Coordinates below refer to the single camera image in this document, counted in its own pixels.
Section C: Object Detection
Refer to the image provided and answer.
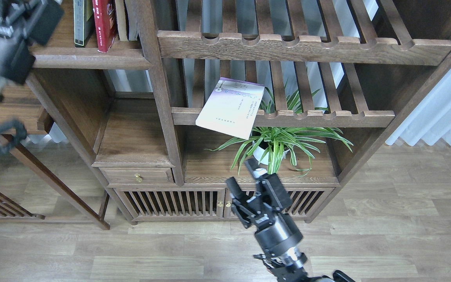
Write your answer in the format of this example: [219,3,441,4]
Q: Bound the upright cream books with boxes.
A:
[115,0,138,42]

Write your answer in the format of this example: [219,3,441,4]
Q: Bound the brass cabinet door knobs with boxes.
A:
[217,201,232,208]

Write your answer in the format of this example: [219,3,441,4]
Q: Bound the brass drawer knob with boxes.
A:
[134,174,143,183]

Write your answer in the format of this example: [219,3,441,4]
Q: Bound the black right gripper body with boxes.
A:
[232,174,304,263]

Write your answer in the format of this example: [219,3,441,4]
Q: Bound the white plant pot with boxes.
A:
[253,141,289,166]

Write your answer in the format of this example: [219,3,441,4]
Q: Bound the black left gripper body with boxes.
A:
[0,0,64,84]

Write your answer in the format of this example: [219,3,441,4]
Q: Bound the white curtain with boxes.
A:
[386,70,451,146]

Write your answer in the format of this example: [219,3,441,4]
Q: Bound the green spider plant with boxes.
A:
[215,101,353,174]

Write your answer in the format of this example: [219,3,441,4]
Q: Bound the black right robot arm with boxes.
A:
[226,158,352,282]

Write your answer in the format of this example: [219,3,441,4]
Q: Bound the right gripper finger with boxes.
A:
[225,177,247,202]

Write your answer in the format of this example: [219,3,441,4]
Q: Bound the red book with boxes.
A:
[92,0,116,53]

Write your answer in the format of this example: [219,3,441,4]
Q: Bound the white and purple book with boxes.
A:
[195,77,265,140]

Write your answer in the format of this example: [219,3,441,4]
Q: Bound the dark wooden bookshelf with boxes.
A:
[11,0,451,224]

